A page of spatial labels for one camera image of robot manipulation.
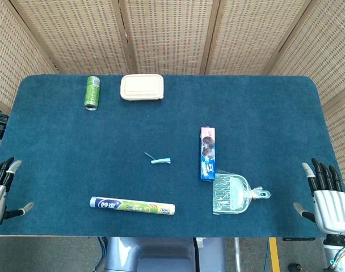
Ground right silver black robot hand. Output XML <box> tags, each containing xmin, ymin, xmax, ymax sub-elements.
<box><xmin>293</xmin><ymin>158</ymin><xmax>345</xmax><ymax>235</ymax></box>

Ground light blue paper strip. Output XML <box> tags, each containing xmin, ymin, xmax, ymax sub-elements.
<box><xmin>145</xmin><ymin>152</ymin><xmax>173</xmax><ymax>165</ymax></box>

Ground green striped packet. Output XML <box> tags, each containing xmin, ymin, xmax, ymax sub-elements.
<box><xmin>212</xmin><ymin>169</ymin><xmax>272</xmax><ymax>216</ymax></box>

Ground blue cookie box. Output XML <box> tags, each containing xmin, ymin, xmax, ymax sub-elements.
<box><xmin>200</xmin><ymin>126</ymin><xmax>217</xmax><ymax>182</ymax></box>

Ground cling film roll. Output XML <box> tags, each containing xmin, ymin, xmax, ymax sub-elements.
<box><xmin>90</xmin><ymin>196</ymin><xmax>176</xmax><ymax>216</ymax></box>

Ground green drink can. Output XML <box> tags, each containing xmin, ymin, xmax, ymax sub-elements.
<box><xmin>84</xmin><ymin>75</ymin><xmax>101</xmax><ymax>111</ymax></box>

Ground grey robot torso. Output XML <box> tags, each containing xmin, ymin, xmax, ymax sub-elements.
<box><xmin>104</xmin><ymin>237</ymin><xmax>227</xmax><ymax>272</ymax></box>

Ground beige lidded lunch box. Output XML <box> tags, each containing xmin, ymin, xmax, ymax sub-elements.
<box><xmin>120</xmin><ymin>74</ymin><xmax>165</xmax><ymax>101</ymax></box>

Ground woven folding screen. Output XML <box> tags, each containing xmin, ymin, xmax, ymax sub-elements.
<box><xmin>0</xmin><ymin>0</ymin><xmax>345</xmax><ymax>188</ymax></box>

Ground coloured wrist wire bundle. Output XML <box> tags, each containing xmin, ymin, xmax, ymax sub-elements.
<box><xmin>329</xmin><ymin>243</ymin><xmax>345</xmax><ymax>269</ymax></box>

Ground white post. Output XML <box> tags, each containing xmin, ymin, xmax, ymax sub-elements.
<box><xmin>234</xmin><ymin>237</ymin><xmax>242</xmax><ymax>272</ymax></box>

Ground blue cable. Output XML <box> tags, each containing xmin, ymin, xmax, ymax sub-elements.
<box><xmin>95</xmin><ymin>237</ymin><xmax>108</xmax><ymax>270</ymax></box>

